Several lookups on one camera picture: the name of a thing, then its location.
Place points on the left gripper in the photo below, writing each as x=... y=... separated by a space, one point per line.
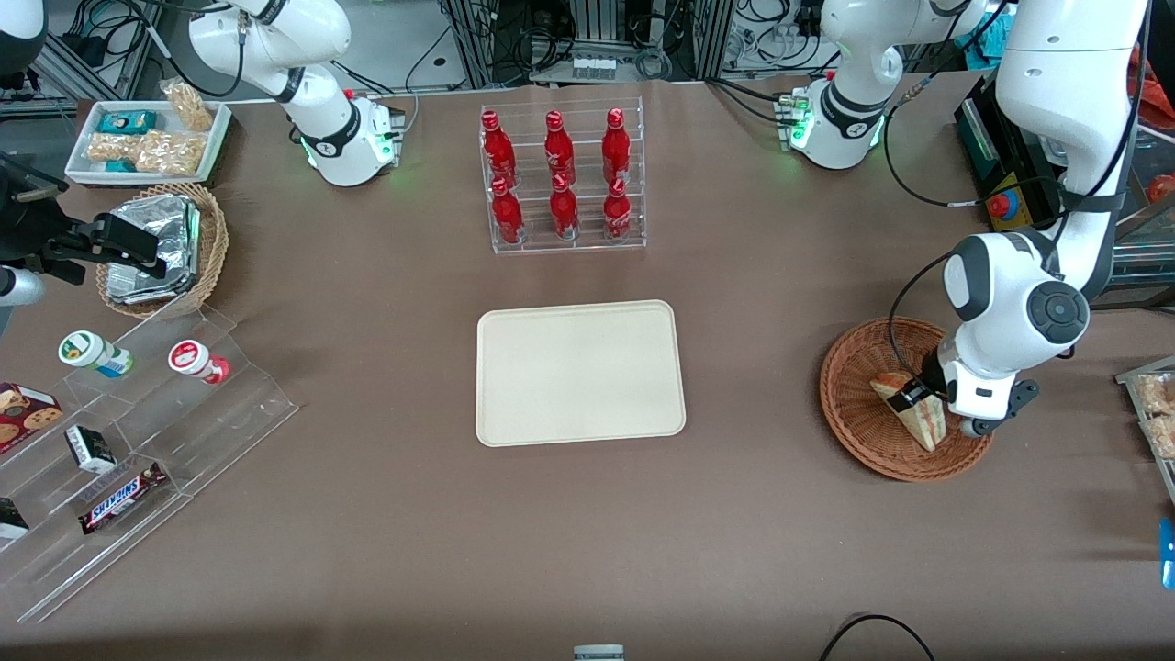
x=930 y=375

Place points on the red lid yogurt bottle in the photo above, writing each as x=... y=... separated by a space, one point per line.
x=195 y=359

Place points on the round brown wicker basket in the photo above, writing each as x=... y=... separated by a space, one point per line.
x=863 y=431

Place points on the red emergency stop button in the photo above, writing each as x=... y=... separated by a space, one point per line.
x=1001 y=207

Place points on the clear acrylic stepped shelf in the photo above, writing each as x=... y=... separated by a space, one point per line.
x=220 y=431

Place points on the small black snack box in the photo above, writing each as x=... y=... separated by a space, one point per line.
x=90 y=450

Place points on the small teal snack packet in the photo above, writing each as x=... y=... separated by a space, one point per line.
x=121 y=166

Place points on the clear bag of rice crackers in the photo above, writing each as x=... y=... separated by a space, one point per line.
x=172 y=151
x=115 y=147
x=188 y=106

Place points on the snickers chocolate bar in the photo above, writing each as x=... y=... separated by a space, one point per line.
x=121 y=498

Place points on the teal snack box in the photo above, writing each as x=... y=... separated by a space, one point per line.
x=127 y=121

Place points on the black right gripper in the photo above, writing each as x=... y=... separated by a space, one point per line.
x=27 y=240

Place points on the cream rectangular tray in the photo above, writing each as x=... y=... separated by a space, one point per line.
x=578 y=372

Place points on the green lid yogurt bottle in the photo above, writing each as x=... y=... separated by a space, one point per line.
x=87 y=352

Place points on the triangle sandwich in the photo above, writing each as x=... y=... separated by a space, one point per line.
x=927 y=427

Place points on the white power strip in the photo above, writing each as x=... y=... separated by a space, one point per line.
x=593 y=68

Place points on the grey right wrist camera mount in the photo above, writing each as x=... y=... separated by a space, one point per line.
x=16 y=286

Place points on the red cola bottle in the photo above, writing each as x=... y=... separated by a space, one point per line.
x=507 y=216
x=557 y=142
x=616 y=142
x=497 y=142
x=564 y=213
x=617 y=213

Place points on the white rectangular snack tray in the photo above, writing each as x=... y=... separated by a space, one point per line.
x=78 y=165

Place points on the clear acrylic bottle rack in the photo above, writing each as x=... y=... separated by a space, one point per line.
x=587 y=240

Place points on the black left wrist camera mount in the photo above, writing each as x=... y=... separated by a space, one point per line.
x=1010 y=399

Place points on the blue plastic object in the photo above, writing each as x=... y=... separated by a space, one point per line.
x=1168 y=551

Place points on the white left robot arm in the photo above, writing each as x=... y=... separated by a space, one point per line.
x=1056 y=55

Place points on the grey capped object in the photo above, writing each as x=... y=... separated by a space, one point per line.
x=598 y=653

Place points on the clear bag of fried snacks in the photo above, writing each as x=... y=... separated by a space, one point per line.
x=1158 y=395
x=1164 y=437

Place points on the chocolate chip cookie box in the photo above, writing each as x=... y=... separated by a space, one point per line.
x=23 y=413

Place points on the silver foil packet stack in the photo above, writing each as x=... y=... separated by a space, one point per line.
x=161 y=239

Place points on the wicker basket with foil packs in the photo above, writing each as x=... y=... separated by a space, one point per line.
x=213 y=243

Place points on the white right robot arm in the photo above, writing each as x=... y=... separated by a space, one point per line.
x=312 y=55

